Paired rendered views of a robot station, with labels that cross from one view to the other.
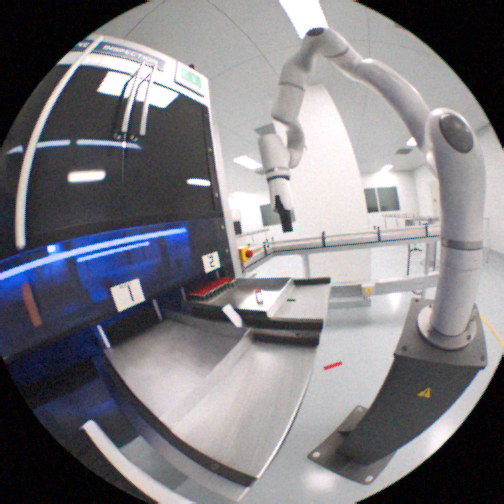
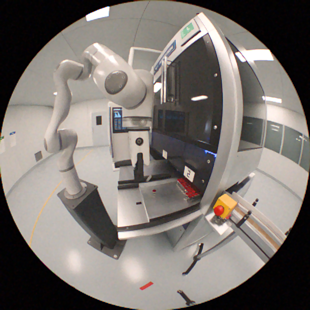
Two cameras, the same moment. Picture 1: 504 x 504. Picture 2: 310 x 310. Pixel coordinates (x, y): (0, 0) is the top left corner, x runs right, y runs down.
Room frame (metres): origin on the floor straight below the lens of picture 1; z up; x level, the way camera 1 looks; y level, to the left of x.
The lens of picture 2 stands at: (0.77, -0.28, 1.27)
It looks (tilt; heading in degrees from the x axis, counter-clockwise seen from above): 19 degrees down; 133
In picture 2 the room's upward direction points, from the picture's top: 2 degrees clockwise
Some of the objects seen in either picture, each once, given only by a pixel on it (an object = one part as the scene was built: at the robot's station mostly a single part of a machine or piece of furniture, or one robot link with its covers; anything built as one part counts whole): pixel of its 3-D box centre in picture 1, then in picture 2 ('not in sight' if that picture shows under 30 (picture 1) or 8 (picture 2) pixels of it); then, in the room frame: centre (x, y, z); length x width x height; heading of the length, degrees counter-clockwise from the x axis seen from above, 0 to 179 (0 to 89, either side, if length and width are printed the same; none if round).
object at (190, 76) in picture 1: (190, 78); (187, 31); (0.61, 0.15, 1.96); 0.21 x 0.01 x 0.21; 151
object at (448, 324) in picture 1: (457, 287); (71, 179); (0.12, -0.40, 0.95); 0.19 x 0.19 x 0.18
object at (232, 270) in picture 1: (228, 247); (217, 184); (0.79, 0.10, 1.05); 0.06 x 0.06 x 2.10; 61
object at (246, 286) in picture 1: (237, 294); (171, 194); (0.58, 0.08, 0.90); 0.34 x 0.26 x 0.04; 61
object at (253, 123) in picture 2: not in sight; (259, 107); (1.03, 0.50, 1.51); 0.85 x 0.01 x 0.59; 61
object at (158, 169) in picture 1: (176, 139); (189, 86); (0.56, 0.21, 1.51); 0.43 x 0.01 x 0.59; 151
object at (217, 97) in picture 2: (213, 169); (217, 97); (0.72, 0.10, 1.40); 0.04 x 0.01 x 0.80; 151
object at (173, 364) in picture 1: (161, 347); (154, 168); (0.28, 0.24, 0.90); 0.34 x 0.26 x 0.04; 61
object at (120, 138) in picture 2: not in sight; (127, 130); (-0.32, 0.33, 1.19); 0.50 x 0.19 x 0.78; 71
